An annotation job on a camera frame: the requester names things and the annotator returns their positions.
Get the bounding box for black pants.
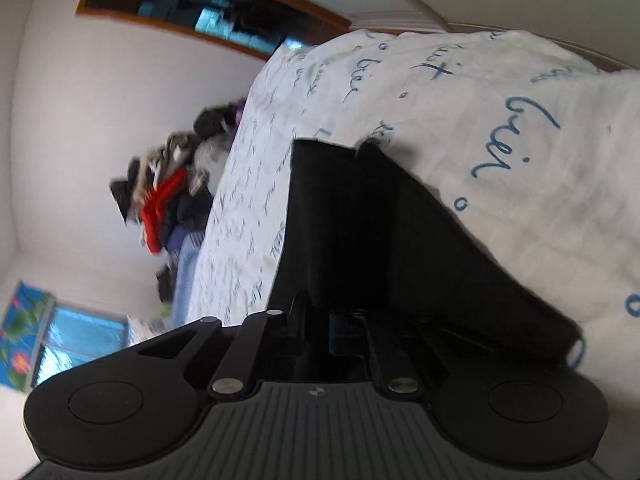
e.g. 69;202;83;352
267;137;585;378

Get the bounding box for blue floral curtain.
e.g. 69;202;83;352
0;280;56;391

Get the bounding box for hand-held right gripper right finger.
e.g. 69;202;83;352
327;309;451;401

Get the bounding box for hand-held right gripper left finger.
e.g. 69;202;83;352
134;292;308;402

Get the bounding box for white script-printed bed sheet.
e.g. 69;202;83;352
187;27;640;376

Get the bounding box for pile of clothes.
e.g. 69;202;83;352
109;100;248;306

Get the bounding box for window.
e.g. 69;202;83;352
30;300;128;388

